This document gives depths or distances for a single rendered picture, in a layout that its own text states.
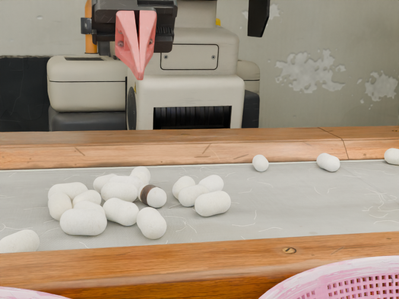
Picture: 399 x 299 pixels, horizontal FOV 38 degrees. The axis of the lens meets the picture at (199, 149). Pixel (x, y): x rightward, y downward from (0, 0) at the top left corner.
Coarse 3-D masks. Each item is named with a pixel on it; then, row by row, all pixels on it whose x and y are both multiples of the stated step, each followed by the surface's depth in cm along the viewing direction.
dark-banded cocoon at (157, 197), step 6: (138, 192) 56; (150, 192) 55; (156, 192) 54; (162, 192) 55; (150, 198) 54; (156, 198) 54; (162, 198) 54; (150, 204) 55; (156, 204) 54; (162, 204) 55
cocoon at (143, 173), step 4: (136, 168) 61; (140, 168) 61; (144, 168) 62; (132, 172) 60; (136, 172) 60; (140, 172) 60; (144, 172) 60; (148, 172) 62; (136, 176) 59; (140, 176) 59; (144, 176) 60; (148, 176) 61; (144, 180) 60; (148, 180) 60; (144, 184) 60
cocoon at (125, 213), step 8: (112, 200) 51; (120, 200) 51; (104, 208) 50; (112, 208) 50; (120, 208) 50; (128, 208) 49; (136, 208) 50; (112, 216) 50; (120, 216) 49; (128, 216) 49; (136, 216) 50; (128, 224) 50
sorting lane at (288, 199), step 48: (0, 192) 59; (48, 192) 59; (240, 192) 61; (288, 192) 61; (336, 192) 62; (384, 192) 62; (0, 240) 46; (48, 240) 47; (96, 240) 47; (144, 240) 47; (192, 240) 47
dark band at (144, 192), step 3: (144, 186) 56; (147, 186) 56; (150, 186) 55; (153, 186) 55; (156, 186) 55; (144, 189) 55; (147, 189) 55; (150, 189) 55; (141, 192) 55; (144, 192) 55; (147, 192) 55; (141, 195) 55; (144, 195) 55; (141, 198) 55; (144, 198) 55; (141, 201) 56; (144, 201) 55; (147, 204) 55
